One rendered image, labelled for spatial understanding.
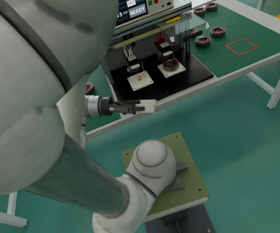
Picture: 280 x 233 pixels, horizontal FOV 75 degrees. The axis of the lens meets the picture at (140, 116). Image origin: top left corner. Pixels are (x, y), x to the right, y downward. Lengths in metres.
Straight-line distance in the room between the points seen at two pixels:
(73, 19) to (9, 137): 0.12
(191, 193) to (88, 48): 0.77
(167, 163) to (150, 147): 0.08
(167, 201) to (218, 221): 0.82
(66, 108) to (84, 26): 0.33
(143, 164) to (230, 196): 1.15
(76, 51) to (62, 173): 0.18
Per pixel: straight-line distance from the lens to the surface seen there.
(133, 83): 1.31
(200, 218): 1.63
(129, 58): 1.30
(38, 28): 0.19
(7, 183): 0.24
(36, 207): 2.14
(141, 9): 1.27
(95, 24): 0.21
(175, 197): 0.88
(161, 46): 1.34
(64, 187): 0.33
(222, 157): 1.82
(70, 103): 0.49
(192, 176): 0.91
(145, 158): 0.65
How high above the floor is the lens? 1.62
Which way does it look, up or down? 50 degrees down
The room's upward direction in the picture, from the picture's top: 19 degrees counter-clockwise
